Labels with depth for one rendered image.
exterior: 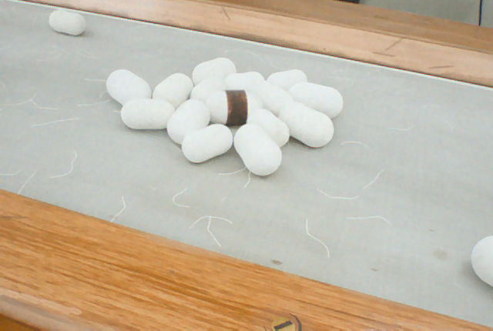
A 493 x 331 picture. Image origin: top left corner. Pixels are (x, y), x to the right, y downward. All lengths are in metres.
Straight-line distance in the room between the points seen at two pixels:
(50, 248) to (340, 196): 0.15
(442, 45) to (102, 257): 0.37
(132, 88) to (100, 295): 0.18
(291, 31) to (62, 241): 0.33
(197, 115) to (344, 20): 0.24
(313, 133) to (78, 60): 0.21
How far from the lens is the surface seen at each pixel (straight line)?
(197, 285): 0.18
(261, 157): 0.27
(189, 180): 0.27
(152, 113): 0.31
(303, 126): 0.30
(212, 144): 0.28
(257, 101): 0.32
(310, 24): 0.48
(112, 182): 0.27
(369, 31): 0.48
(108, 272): 0.19
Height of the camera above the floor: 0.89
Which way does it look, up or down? 30 degrees down
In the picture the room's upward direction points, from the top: 6 degrees clockwise
